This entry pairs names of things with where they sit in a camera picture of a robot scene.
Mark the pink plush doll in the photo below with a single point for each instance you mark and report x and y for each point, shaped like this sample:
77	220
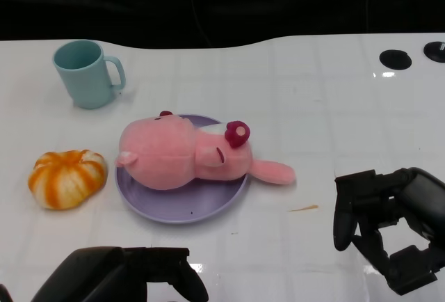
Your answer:
163	156

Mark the teal plastic mug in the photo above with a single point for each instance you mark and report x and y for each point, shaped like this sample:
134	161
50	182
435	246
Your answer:
87	79

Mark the orange white pumpkin toy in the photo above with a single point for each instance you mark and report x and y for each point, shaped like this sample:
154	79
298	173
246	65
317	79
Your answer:
66	180

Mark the purple plastic plate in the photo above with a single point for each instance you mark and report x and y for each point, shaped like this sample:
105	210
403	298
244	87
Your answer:
180	208

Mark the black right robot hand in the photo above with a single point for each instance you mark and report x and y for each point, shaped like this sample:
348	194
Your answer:
417	197

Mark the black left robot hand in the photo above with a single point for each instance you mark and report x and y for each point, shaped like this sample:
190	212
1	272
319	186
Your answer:
104	277

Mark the black round table grommet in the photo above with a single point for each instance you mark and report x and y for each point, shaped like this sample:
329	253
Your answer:
434	51
395	59

